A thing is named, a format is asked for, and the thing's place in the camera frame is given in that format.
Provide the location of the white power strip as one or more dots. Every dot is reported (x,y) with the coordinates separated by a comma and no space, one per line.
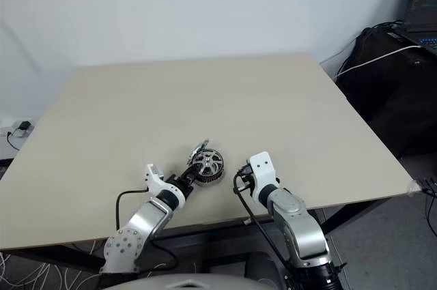
(13,130)

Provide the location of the clear tape piece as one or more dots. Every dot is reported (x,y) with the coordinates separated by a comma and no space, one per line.
(415,187)

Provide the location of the black bag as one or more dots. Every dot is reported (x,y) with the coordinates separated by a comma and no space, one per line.
(385,99)

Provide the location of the silver housing lid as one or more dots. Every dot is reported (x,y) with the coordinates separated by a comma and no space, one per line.
(199,147)

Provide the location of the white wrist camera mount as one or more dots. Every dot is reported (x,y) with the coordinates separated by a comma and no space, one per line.
(155,181)
(263,167)

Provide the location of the black power adapter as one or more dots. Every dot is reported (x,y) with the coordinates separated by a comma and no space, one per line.
(24,126)

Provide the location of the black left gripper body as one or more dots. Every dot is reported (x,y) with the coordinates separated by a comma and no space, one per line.
(181,186)

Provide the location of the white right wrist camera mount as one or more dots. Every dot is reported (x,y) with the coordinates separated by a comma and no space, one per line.
(263,167)

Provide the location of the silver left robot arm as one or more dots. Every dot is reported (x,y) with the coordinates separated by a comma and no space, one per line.
(147,218)

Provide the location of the black table frame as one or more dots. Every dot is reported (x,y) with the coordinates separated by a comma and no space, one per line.
(205,235)

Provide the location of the silver robot torso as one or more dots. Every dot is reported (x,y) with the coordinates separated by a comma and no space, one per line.
(184,283)

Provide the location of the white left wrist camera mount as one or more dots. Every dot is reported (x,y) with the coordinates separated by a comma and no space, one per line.
(155,181)

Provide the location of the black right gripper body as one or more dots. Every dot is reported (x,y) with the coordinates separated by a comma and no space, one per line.
(245,175)

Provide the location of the silver spoked rotor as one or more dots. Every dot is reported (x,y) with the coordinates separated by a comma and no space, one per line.
(207,161)

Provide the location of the gray round motor housing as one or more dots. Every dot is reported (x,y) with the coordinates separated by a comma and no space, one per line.
(218,173)

